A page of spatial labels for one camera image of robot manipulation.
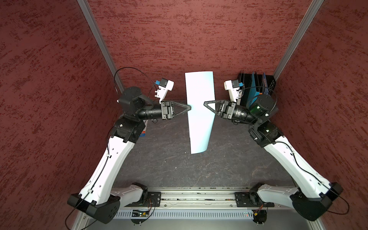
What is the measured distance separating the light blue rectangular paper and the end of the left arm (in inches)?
0.7

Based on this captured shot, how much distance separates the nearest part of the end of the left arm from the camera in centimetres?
46

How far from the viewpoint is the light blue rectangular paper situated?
0.52m
